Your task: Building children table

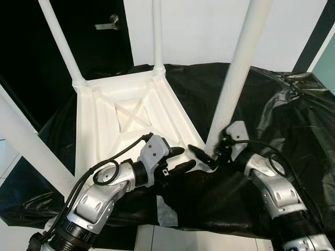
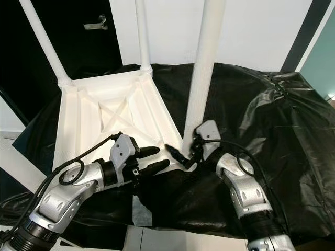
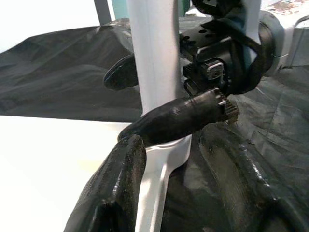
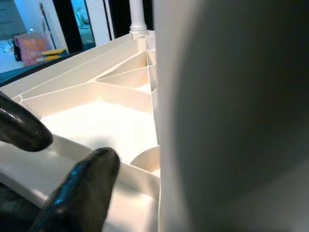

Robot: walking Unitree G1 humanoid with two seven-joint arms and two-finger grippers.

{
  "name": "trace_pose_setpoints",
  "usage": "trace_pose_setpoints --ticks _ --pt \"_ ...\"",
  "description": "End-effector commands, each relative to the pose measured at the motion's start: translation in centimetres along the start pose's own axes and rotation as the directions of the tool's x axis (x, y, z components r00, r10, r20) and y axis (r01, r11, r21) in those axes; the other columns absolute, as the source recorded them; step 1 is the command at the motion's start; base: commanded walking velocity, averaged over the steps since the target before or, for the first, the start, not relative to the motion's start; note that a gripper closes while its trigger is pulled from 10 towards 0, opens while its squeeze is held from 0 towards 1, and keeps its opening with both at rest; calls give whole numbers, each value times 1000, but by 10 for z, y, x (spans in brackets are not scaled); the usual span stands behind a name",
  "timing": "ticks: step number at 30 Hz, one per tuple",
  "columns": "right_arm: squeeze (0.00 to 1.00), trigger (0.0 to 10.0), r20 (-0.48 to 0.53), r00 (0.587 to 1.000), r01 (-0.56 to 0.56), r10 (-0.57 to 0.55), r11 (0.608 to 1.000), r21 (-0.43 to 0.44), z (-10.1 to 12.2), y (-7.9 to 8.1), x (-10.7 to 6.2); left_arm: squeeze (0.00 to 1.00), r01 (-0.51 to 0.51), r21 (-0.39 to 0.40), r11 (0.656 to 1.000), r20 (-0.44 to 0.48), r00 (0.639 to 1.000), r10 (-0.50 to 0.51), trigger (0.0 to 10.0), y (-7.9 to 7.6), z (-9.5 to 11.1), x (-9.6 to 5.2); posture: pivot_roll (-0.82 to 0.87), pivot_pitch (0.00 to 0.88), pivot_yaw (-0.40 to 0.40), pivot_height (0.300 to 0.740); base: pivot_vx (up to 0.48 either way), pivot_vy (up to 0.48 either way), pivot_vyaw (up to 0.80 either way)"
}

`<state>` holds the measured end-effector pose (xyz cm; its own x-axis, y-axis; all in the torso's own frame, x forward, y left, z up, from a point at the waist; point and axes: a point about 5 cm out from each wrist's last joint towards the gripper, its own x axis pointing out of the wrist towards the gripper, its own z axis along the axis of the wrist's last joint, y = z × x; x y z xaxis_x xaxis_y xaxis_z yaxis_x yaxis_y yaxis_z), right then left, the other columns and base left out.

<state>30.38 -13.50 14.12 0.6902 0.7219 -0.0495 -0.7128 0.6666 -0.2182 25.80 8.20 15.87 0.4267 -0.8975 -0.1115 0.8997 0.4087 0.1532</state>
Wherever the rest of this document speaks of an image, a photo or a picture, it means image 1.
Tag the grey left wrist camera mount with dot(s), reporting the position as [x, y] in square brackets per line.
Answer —
[154, 151]

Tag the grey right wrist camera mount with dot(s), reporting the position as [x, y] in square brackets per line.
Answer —
[238, 130]

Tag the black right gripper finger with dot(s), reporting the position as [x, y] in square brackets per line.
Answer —
[201, 156]

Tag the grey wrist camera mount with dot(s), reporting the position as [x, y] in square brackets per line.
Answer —
[238, 130]
[154, 151]

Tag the teal glass panel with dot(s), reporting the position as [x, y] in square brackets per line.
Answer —
[327, 70]

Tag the black plastic cover sheet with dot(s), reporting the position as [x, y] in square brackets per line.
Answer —
[293, 136]

